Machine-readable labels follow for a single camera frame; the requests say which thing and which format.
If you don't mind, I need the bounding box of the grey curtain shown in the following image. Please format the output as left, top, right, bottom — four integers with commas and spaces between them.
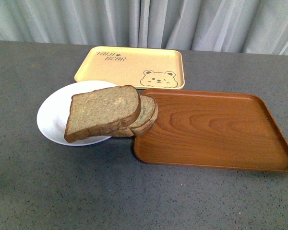
0, 0, 288, 55

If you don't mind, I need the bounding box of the yellow bear tray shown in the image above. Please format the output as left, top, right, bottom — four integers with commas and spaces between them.
74, 46, 185, 90

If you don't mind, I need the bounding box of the bread slice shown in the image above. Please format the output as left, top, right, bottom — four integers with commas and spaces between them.
64, 85, 141, 143
107, 95, 158, 137

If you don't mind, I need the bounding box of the white round plate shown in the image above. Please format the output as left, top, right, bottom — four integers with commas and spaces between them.
36, 80, 116, 146

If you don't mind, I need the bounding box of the brown wooden tray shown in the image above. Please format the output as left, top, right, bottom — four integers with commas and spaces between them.
134, 89, 288, 172

